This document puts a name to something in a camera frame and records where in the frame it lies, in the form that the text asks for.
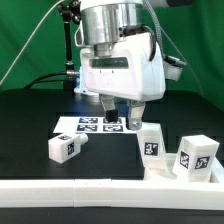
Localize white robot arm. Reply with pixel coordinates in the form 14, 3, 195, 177
75, 0, 196, 130

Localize white cable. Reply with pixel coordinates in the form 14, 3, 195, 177
0, 0, 64, 87

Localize white L-shaped fence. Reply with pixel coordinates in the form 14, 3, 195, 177
0, 161, 224, 210

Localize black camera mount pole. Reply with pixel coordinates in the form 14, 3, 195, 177
58, 0, 81, 90

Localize white paper marker sheet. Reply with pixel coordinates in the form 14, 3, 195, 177
54, 116, 135, 134

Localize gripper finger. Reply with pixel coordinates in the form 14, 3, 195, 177
126, 100, 145, 130
100, 95, 118, 122

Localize black cables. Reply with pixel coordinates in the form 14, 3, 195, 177
23, 72, 80, 90

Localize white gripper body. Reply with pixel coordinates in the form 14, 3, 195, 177
80, 32, 186, 102

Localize grey cable right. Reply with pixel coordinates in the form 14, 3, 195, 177
142, 0, 205, 98

